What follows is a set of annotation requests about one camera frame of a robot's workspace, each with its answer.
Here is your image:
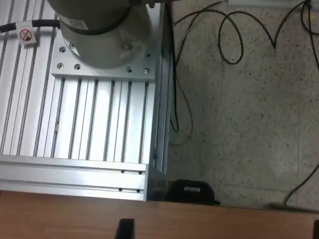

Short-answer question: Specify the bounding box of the black power adapter brick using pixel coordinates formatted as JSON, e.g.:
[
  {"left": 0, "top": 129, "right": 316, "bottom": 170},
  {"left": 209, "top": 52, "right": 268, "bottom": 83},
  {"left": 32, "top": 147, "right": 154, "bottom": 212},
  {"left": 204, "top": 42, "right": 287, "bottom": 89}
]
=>
[{"left": 164, "top": 179, "right": 221, "bottom": 205}]

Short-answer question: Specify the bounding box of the aluminium profile robot stand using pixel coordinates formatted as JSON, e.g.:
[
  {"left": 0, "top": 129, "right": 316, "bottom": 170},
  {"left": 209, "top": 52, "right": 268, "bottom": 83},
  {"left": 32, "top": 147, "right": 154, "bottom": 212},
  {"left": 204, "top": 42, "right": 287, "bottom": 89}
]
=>
[{"left": 0, "top": 0, "right": 175, "bottom": 202}]

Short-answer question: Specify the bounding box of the looped black cable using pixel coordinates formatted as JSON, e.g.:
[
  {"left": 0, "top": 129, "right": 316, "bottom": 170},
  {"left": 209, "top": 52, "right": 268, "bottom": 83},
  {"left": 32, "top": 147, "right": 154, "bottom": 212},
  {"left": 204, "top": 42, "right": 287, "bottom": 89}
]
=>
[{"left": 173, "top": 0, "right": 309, "bottom": 65}]

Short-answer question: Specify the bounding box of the black robot cable with tag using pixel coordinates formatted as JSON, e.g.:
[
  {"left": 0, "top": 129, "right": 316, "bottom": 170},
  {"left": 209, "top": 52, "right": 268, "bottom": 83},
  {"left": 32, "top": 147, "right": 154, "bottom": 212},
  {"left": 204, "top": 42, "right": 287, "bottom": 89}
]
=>
[{"left": 0, "top": 19, "right": 62, "bottom": 34}]

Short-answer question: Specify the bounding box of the thick black cable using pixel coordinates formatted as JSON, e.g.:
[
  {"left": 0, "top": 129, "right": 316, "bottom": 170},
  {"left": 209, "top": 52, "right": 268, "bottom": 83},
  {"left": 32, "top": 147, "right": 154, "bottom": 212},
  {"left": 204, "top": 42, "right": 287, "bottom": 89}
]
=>
[{"left": 164, "top": 0, "right": 179, "bottom": 132}]

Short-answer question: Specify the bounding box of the thin black cable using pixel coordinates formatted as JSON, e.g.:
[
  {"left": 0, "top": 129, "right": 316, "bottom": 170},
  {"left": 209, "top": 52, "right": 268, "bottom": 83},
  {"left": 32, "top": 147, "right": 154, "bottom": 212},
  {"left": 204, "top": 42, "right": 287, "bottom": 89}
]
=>
[{"left": 170, "top": 57, "right": 194, "bottom": 146}]

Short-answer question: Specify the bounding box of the black floor cable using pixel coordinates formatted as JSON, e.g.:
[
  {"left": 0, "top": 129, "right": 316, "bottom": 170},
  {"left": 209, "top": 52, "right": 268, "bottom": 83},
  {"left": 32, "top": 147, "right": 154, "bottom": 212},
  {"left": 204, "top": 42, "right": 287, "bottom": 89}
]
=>
[
  {"left": 300, "top": 0, "right": 319, "bottom": 64},
  {"left": 285, "top": 163, "right": 319, "bottom": 203}
]

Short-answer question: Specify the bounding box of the white warning tag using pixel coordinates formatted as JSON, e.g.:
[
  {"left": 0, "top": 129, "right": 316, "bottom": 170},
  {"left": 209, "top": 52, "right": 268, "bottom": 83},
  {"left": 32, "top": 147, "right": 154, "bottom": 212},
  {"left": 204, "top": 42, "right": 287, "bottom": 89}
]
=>
[{"left": 16, "top": 21, "right": 38, "bottom": 47}]

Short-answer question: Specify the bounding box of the aluminium robot mounting plate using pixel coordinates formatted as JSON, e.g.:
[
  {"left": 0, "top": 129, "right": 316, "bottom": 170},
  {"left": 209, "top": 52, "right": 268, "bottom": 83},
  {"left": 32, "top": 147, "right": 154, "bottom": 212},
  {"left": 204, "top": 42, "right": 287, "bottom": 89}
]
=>
[{"left": 51, "top": 4, "right": 158, "bottom": 80}]

